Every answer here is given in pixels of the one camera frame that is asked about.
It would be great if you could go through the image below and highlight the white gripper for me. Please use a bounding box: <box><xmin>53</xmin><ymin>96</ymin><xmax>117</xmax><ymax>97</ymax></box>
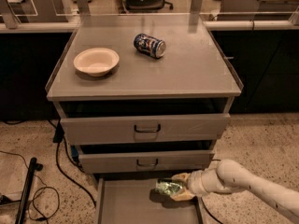
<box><xmin>170</xmin><ymin>169</ymin><xmax>218</xmax><ymax>202</ymax></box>

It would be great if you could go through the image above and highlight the green can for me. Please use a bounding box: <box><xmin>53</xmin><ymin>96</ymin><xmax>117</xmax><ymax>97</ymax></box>
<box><xmin>155</xmin><ymin>178</ymin><xmax>184</xmax><ymax>196</ymax></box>

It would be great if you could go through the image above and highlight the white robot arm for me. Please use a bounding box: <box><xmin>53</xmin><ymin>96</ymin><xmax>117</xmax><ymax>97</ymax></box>
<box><xmin>171</xmin><ymin>160</ymin><xmax>299</xmax><ymax>224</ymax></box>

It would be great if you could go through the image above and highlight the grey bottom drawer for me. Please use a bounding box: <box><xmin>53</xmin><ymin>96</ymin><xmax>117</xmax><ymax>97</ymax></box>
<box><xmin>93</xmin><ymin>171</ymin><xmax>206</xmax><ymax>224</ymax></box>

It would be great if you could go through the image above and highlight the grey drawer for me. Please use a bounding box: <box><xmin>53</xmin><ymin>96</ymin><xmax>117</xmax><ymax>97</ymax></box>
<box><xmin>93</xmin><ymin>171</ymin><xmax>206</xmax><ymax>224</ymax></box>
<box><xmin>61</xmin><ymin>113</ymin><xmax>230</xmax><ymax>145</ymax></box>
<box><xmin>78</xmin><ymin>147</ymin><xmax>214</xmax><ymax>174</ymax></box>

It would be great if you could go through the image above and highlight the grey middle drawer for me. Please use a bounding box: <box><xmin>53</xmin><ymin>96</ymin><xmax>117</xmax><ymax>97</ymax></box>
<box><xmin>78</xmin><ymin>147</ymin><xmax>214</xmax><ymax>174</ymax></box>

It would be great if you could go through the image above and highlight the grey drawer cabinet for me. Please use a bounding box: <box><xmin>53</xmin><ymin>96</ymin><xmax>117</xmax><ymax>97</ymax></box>
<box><xmin>44</xmin><ymin>12</ymin><xmax>244</xmax><ymax>179</ymax></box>

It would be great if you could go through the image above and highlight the grey top drawer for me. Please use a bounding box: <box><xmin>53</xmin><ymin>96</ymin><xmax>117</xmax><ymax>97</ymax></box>
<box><xmin>61</xmin><ymin>113</ymin><xmax>230</xmax><ymax>145</ymax></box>

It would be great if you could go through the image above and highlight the blue soda can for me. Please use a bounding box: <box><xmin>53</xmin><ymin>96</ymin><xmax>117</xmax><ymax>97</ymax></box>
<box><xmin>134</xmin><ymin>34</ymin><xmax>166</xmax><ymax>59</ymax></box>

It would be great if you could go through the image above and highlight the white bowl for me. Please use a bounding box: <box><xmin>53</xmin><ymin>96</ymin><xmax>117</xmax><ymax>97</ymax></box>
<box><xmin>73</xmin><ymin>48</ymin><xmax>120</xmax><ymax>77</ymax></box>

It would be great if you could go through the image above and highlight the black pole on floor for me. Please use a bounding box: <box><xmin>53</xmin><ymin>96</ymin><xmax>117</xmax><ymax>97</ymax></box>
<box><xmin>15</xmin><ymin>157</ymin><xmax>38</xmax><ymax>224</ymax></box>

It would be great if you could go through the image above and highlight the black cable right floor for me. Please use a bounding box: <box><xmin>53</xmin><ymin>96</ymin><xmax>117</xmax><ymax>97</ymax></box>
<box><xmin>200</xmin><ymin>198</ymin><xmax>225</xmax><ymax>224</ymax></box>

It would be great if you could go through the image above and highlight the black cable floor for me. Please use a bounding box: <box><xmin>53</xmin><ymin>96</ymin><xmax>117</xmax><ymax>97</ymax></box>
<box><xmin>46</xmin><ymin>119</ymin><xmax>97</xmax><ymax>207</ymax></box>
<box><xmin>200</xmin><ymin>198</ymin><xmax>225</xmax><ymax>224</ymax></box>

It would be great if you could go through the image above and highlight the black cable left floor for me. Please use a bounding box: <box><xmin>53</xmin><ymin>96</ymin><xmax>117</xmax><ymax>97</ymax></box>
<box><xmin>46</xmin><ymin>119</ymin><xmax>97</xmax><ymax>207</ymax></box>

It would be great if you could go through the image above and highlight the white rail bar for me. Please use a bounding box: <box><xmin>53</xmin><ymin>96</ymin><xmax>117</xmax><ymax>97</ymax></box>
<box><xmin>204</xmin><ymin>21</ymin><xmax>299</xmax><ymax>31</ymax></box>

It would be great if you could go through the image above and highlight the thin black cable loop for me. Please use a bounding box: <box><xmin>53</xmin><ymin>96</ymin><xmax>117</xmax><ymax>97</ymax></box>
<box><xmin>0</xmin><ymin>149</ymin><xmax>61</xmax><ymax>223</ymax></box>

